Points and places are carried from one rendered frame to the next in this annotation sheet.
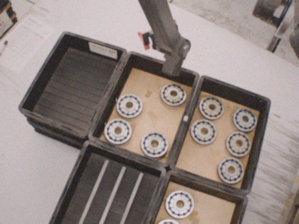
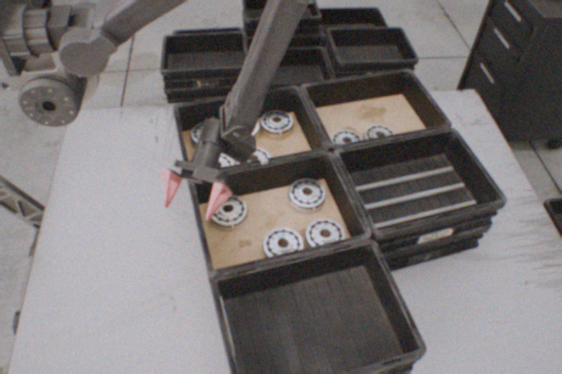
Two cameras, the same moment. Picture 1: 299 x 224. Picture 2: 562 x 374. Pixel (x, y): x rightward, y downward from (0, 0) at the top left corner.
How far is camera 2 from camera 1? 1.10 m
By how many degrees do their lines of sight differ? 58
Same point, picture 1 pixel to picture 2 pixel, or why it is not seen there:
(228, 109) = not seen: hidden behind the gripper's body
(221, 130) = not seen: hidden behind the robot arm
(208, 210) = (328, 125)
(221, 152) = (261, 142)
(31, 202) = (474, 307)
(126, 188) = (372, 197)
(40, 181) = (443, 319)
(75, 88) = (310, 338)
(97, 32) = not seen: outside the picture
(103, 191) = (396, 213)
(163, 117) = (262, 211)
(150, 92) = (240, 243)
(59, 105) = (352, 339)
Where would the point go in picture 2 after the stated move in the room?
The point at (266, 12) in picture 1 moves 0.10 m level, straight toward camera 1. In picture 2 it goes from (76, 87) to (118, 84)
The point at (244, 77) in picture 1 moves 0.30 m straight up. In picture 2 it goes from (118, 190) to (94, 120)
